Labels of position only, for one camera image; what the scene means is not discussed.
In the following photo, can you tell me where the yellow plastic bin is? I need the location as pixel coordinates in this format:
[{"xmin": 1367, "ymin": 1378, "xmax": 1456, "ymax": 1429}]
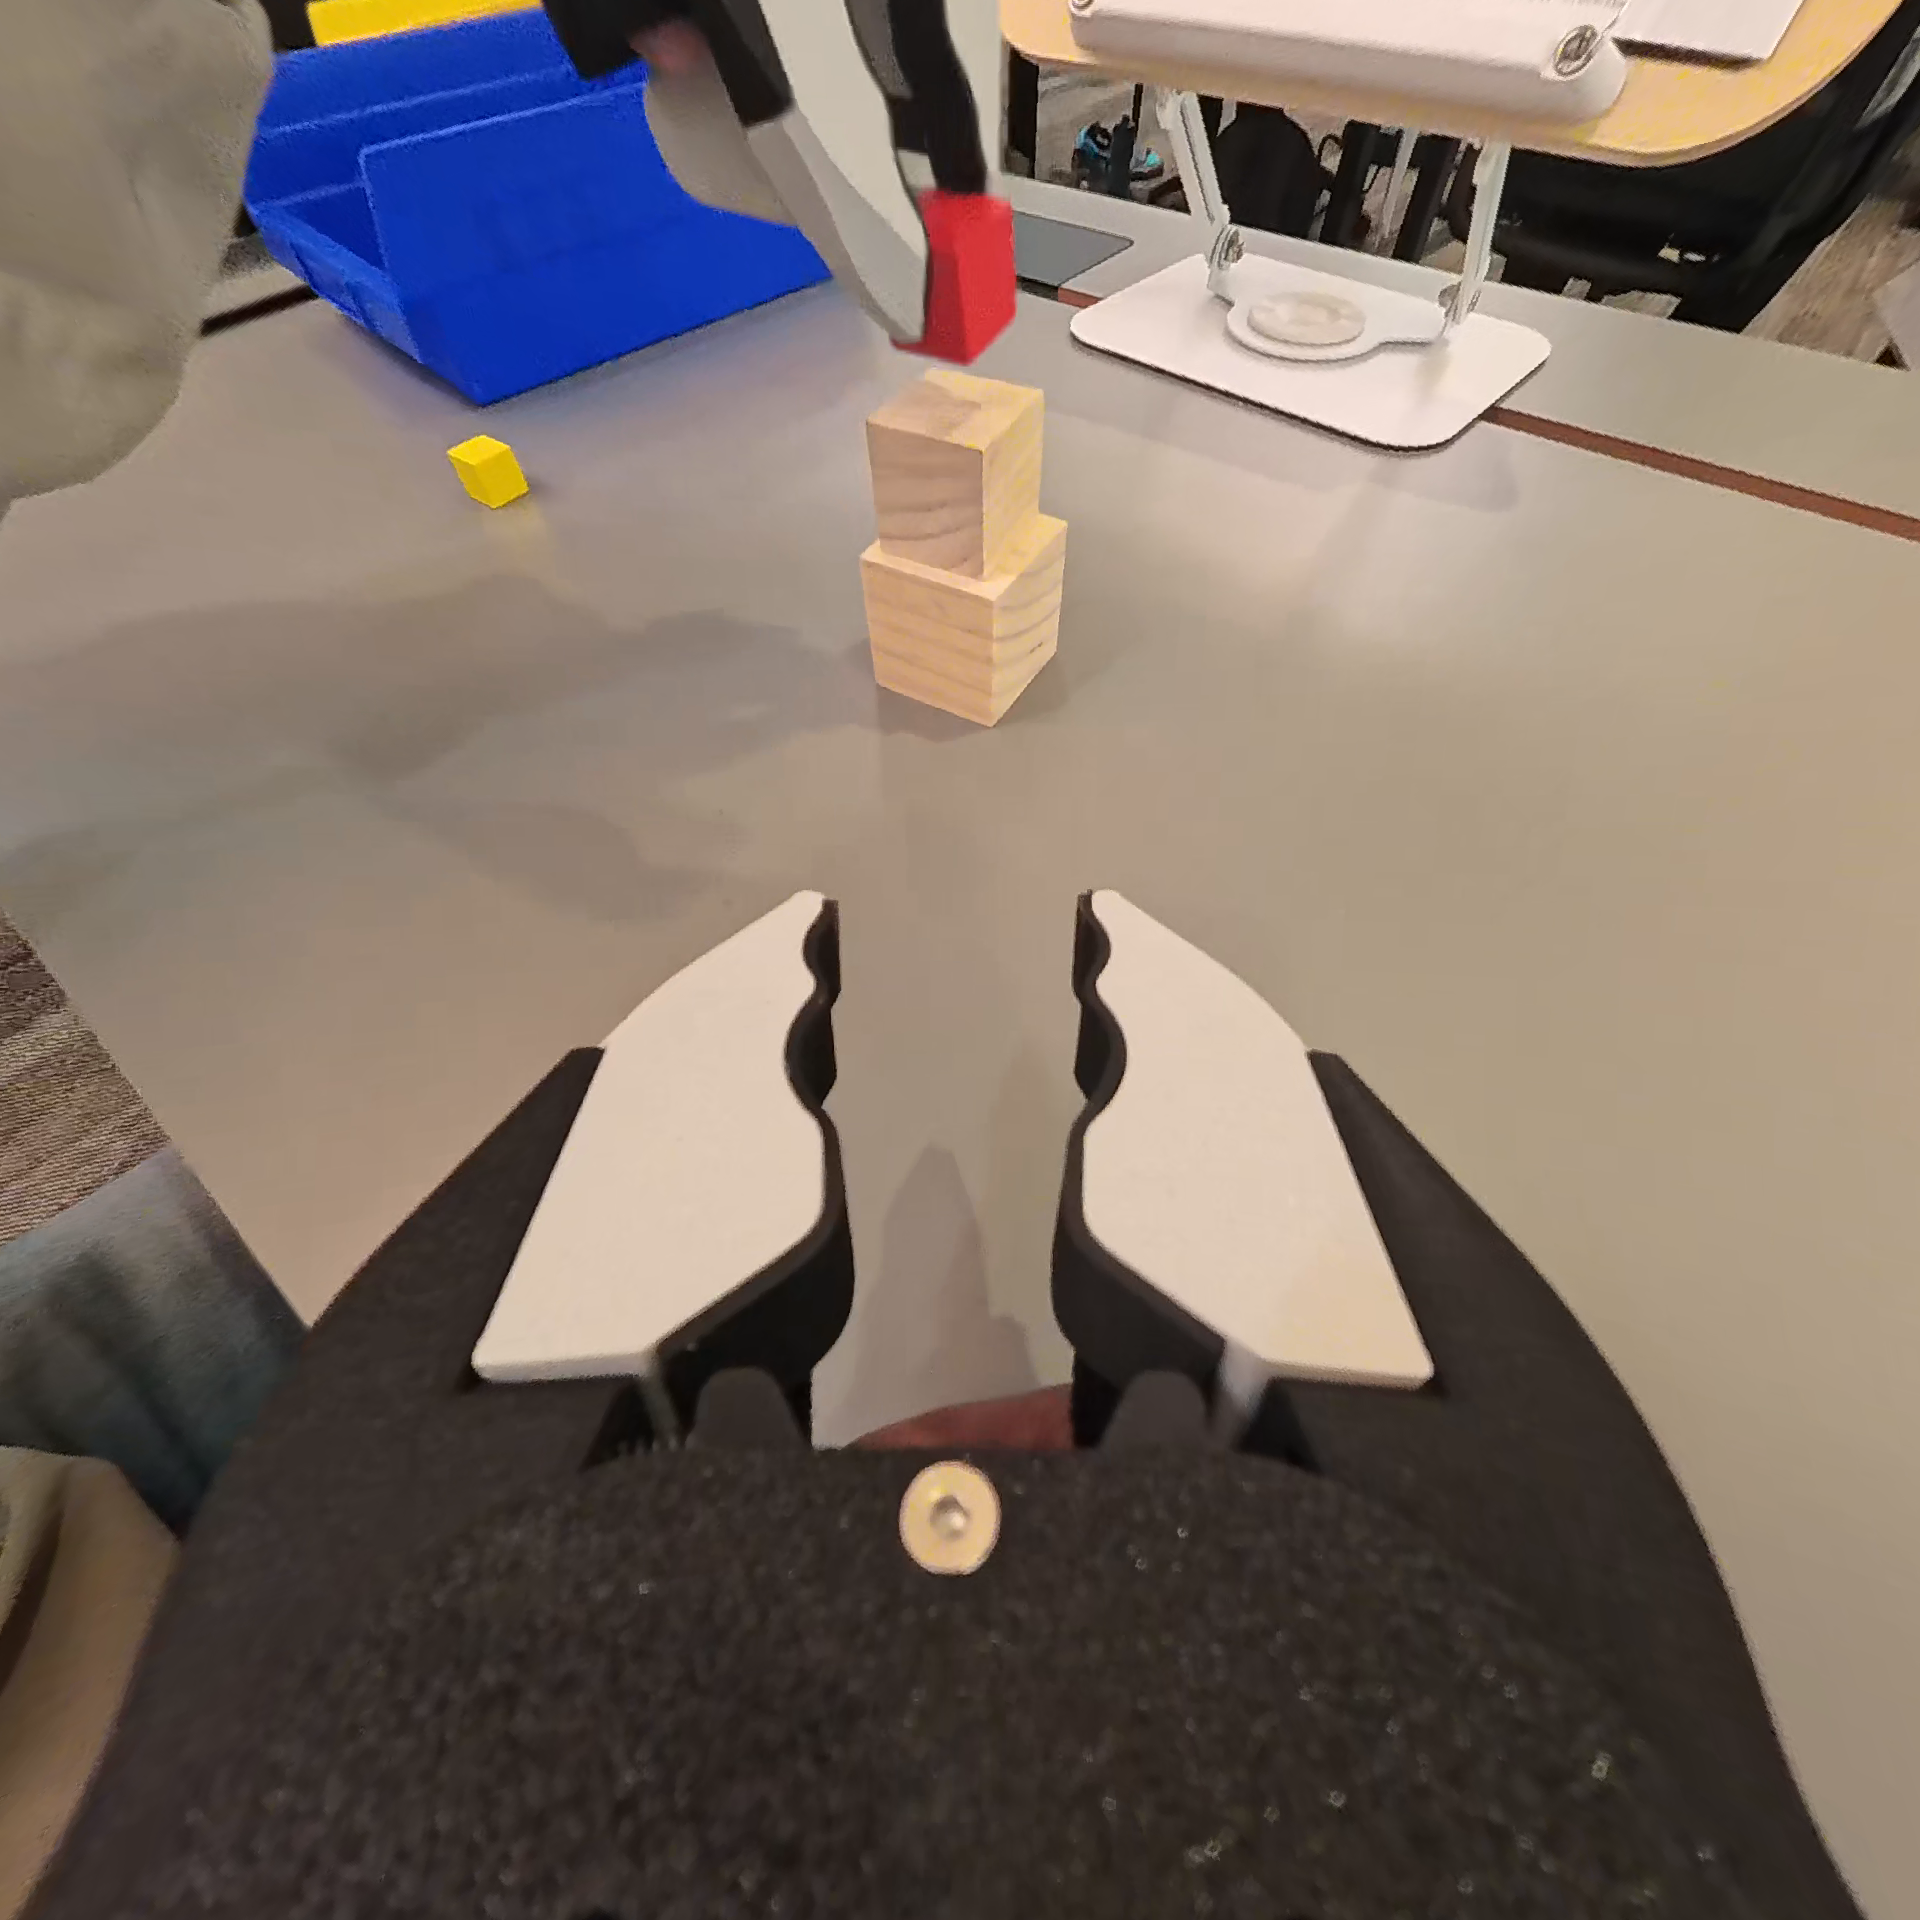
[{"xmin": 311, "ymin": 0, "xmax": 557, "ymax": 49}]

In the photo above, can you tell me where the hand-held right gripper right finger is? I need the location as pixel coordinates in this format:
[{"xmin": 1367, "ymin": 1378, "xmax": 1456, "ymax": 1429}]
[{"xmin": 1052, "ymin": 889, "xmax": 1436, "ymax": 1402}]

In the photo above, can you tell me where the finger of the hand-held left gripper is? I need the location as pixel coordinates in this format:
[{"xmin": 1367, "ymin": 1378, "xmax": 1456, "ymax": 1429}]
[
  {"xmin": 643, "ymin": 37, "xmax": 938, "ymax": 356},
  {"xmin": 767, "ymin": 0, "xmax": 1008, "ymax": 218}
]

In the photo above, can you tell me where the black office chair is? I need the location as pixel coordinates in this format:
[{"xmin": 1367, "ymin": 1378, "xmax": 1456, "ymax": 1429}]
[{"xmin": 1261, "ymin": 106, "xmax": 1920, "ymax": 331}]

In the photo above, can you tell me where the blue plastic bin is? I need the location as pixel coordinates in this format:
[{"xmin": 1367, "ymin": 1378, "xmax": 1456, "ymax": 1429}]
[{"xmin": 248, "ymin": 0, "xmax": 837, "ymax": 407}]

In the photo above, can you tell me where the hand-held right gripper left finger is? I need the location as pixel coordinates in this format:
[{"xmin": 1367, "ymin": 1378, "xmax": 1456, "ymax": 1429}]
[{"xmin": 471, "ymin": 891, "xmax": 857, "ymax": 1402}]

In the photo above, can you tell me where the medium wooden cube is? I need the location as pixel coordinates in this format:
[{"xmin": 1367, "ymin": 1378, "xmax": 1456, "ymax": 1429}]
[{"xmin": 869, "ymin": 375, "xmax": 1048, "ymax": 577}]

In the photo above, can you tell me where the white folding stand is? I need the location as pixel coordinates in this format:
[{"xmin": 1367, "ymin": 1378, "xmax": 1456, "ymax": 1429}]
[{"xmin": 1065, "ymin": 0, "xmax": 1636, "ymax": 453}]

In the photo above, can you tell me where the red wooden cube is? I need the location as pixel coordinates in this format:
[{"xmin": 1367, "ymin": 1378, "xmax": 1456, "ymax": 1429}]
[{"xmin": 892, "ymin": 192, "xmax": 1021, "ymax": 369}]

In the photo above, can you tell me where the large wooden cube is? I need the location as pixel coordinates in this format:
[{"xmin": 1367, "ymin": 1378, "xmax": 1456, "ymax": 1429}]
[{"xmin": 861, "ymin": 513, "xmax": 1071, "ymax": 730}]

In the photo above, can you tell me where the wooden display board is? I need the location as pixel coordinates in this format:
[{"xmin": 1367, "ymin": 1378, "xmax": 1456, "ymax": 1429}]
[{"xmin": 999, "ymin": 0, "xmax": 1920, "ymax": 169}]

